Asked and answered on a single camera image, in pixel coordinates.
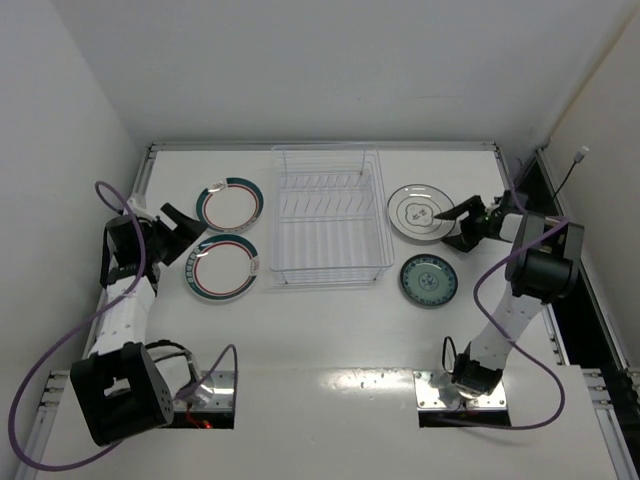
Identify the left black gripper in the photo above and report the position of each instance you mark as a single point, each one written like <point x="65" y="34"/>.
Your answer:
<point x="163" y="236"/>

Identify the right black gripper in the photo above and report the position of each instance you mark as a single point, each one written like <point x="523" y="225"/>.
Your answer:
<point x="476" y="221"/>

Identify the green red rimmed plate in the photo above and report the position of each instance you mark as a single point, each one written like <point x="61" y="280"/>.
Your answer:
<point x="232" y="205"/>
<point x="222" y="268"/>

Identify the white plate with dark rim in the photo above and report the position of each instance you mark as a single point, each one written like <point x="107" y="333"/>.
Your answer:
<point x="413" y="211"/>

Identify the blue patterned green plate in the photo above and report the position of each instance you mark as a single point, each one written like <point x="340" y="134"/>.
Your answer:
<point x="428" y="280"/>

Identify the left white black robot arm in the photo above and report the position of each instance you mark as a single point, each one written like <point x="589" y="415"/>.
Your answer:
<point x="120" y="390"/>

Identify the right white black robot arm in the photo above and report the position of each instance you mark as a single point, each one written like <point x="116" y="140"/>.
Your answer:
<point x="543" y="266"/>

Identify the black wall cable white plug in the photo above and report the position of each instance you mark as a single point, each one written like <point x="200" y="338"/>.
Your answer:
<point x="544" y="193"/>

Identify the white wire dish rack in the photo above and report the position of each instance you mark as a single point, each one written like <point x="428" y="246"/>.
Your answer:
<point x="330" y="222"/>

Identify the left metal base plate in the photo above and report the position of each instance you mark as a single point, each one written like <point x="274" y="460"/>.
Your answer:
<point x="215" y="395"/>

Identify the metal base plate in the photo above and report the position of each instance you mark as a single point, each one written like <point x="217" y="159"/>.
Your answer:
<point x="215" y="395"/>
<point x="435" y="393"/>

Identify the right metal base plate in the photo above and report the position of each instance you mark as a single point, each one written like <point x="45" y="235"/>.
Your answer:
<point x="435" y="393"/>

